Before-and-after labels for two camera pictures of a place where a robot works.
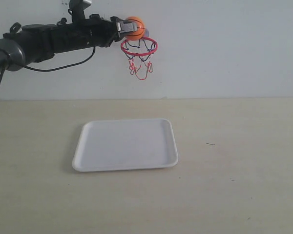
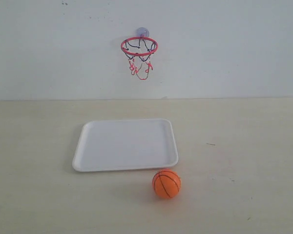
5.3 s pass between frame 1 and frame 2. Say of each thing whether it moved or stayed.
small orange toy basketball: moved
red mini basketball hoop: stayed
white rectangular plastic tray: stayed
